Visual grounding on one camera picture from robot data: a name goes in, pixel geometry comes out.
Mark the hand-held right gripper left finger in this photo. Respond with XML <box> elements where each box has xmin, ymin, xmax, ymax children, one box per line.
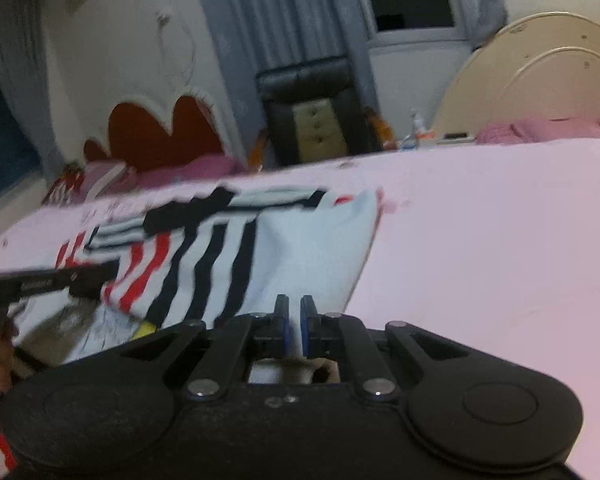
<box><xmin>121</xmin><ymin>295</ymin><xmax>292</xmax><ymax>402</ymax></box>

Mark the black leather armchair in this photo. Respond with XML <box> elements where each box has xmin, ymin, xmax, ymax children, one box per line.
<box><xmin>247</xmin><ymin>55</ymin><xmax>396</xmax><ymax>169</ymax></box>

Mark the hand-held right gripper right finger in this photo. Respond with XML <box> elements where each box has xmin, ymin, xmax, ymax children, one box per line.
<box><xmin>300</xmin><ymin>295</ymin><xmax>472</xmax><ymax>404</ymax></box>

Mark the red white patterned bag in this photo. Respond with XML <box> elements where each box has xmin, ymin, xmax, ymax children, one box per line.
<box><xmin>42</xmin><ymin>162</ymin><xmax>86</xmax><ymax>206</ymax></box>

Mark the dark blue window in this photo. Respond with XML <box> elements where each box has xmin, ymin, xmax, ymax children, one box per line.
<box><xmin>0</xmin><ymin>50</ymin><xmax>43</xmax><ymax>211</ymax></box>

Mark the wide grey curtain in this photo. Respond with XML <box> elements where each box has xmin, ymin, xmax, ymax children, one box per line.
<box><xmin>190</xmin><ymin>0</ymin><xmax>381</xmax><ymax>158</ymax></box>

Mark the pink blanket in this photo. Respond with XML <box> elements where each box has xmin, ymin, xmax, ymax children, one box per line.
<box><xmin>475</xmin><ymin>115</ymin><xmax>600</xmax><ymax>146</ymax></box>

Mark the white bottle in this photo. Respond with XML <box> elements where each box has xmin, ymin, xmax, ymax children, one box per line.
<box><xmin>410</xmin><ymin>107</ymin><xmax>428</xmax><ymax>148</ymax></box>

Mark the red heart-shaped headboard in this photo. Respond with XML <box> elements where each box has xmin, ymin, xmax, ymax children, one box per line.
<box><xmin>82</xmin><ymin>87</ymin><xmax>231</xmax><ymax>172</ymax></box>

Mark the cream arched headboard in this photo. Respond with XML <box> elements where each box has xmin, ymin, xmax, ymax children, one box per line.
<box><xmin>430</xmin><ymin>12</ymin><xmax>600</xmax><ymax>136</ymax></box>

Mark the pink white striped pillow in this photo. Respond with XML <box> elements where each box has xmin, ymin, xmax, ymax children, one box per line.
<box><xmin>82</xmin><ymin>160</ymin><xmax>131</xmax><ymax>198</ymax></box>

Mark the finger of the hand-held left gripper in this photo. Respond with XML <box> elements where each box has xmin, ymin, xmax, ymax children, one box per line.
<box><xmin>57</xmin><ymin>261</ymin><xmax>120</xmax><ymax>297</ymax></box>

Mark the person's left hand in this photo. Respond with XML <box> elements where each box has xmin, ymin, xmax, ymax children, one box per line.
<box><xmin>0</xmin><ymin>321</ymin><xmax>19</xmax><ymax>394</ymax></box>

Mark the white cable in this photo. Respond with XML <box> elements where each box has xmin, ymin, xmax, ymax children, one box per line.
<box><xmin>159</xmin><ymin>17</ymin><xmax>198</xmax><ymax>92</ymax></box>

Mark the narrow grey curtain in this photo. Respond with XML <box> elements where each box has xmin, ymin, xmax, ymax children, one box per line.
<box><xmin>437</xmin><ymin>0</ymin><xmax>508</xmax><ymax>46</ymax></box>

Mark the red navy striped white shirt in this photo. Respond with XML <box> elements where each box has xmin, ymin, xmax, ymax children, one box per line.
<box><xmin>55</xmin><ymin>187</ymin><xmax>384</xmax><ymax>332</ymax></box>

